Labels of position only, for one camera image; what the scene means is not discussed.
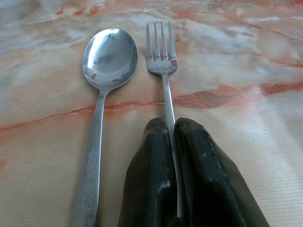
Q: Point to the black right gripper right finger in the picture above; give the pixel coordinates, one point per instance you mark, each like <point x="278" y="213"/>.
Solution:
<point x="213" y="179"/>

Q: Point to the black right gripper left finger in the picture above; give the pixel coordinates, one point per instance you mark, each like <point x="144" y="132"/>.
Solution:
<point x="149" y="179"/>

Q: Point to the stainless steel fork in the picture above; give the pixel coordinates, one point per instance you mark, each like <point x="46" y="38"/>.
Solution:
<point x="168" y="94"/>

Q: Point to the stainless steel spoon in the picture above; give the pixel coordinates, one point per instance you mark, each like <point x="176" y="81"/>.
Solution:
<point x="110" y="59"/>

